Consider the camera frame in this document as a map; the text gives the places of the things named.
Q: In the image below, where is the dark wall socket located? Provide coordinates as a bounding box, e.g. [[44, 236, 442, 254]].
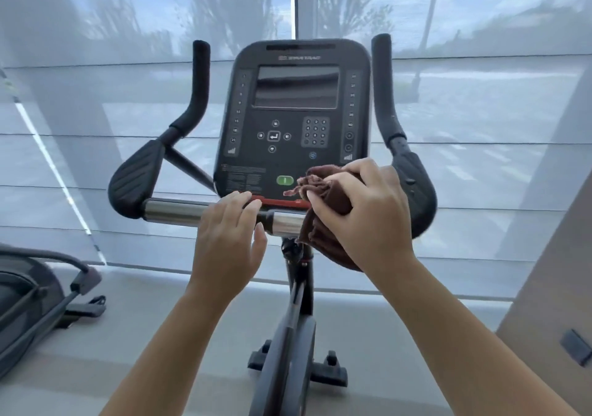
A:
[[560, 328, 592, 368]]

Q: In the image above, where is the translucent window blind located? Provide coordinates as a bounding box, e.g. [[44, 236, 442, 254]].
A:
[[0, 0, 592, 301]]

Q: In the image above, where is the person's right hand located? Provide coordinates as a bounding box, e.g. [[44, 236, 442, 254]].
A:
[[306, 157, 417, 282]]

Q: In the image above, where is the person's left forearm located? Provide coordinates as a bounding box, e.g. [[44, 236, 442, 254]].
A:
[[99, 286, 234, 416]]

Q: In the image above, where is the black elliptical machine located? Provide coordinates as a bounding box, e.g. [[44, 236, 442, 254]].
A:
[[0, 243, 107, 380]]

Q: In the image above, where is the person's right forearm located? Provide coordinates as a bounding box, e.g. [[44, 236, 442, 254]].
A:
[[377, 253, 579, 416]]

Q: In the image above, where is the brown cleaning cloth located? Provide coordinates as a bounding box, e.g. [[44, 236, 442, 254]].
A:
[[282, 165, 366, 273]]

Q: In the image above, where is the black exercise bike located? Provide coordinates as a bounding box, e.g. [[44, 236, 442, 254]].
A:
[[107, 33, 438, 416]]

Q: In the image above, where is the person's left hand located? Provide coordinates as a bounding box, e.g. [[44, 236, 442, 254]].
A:
[[187, 191, 268, 306]]

